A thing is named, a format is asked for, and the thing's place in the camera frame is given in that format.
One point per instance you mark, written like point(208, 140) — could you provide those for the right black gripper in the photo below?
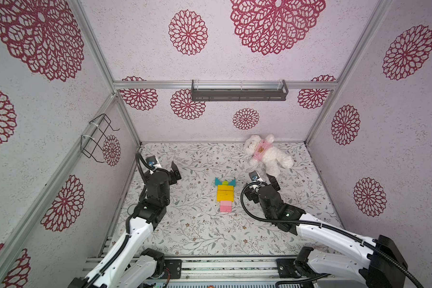
point(263, 187)

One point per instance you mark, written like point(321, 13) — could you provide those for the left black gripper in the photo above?
point(176, 172)

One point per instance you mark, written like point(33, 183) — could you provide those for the teal triangle block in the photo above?
point(218, 182)

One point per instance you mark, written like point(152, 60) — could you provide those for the yellow block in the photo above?
point(225, 198)
point(225, 188)
point(224, 193)

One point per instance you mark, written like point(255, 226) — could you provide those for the hot pink block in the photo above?
point(225, 209)

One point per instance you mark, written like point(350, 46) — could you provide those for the light pink block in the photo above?
point(226, 203)

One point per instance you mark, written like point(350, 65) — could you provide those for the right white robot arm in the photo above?
point(376, 263)

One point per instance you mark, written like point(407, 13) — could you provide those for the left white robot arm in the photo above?
point(129, 230)

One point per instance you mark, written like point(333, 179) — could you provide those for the white teddy bear pink shirt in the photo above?
point(263, 151)

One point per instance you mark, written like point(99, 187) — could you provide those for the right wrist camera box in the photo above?
point(255, 178)

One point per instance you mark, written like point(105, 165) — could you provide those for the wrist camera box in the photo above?
point(153, 163)
point(255, 178)

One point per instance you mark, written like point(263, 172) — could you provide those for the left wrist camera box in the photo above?
point(153, 163)

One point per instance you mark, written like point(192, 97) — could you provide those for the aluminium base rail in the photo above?
point(259, 268)

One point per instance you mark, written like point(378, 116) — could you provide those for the black wall shelf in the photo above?
point(277, 94)

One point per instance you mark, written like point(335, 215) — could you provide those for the black wire wall rack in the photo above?
point(90, 143)

